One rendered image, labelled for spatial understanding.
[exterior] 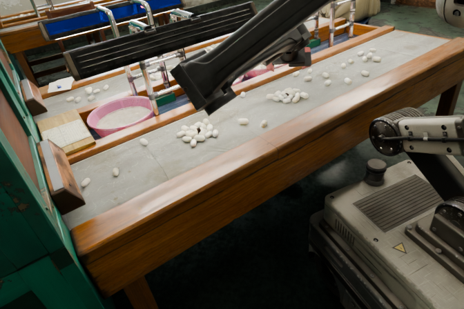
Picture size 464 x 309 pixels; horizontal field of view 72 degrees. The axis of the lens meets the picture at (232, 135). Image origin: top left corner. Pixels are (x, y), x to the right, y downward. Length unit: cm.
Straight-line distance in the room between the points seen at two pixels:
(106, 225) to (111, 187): 17
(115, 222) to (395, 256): 79
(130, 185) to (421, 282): 84
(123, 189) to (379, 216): 82
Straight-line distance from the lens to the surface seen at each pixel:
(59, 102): 170
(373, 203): 123
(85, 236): 86
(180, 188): 88
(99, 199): 98
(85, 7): 343
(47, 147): 107
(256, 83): 139
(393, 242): 114
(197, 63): 51
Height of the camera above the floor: 133
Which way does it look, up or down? 33 degrees down
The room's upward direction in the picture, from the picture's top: 8 degrees counter-clockwise
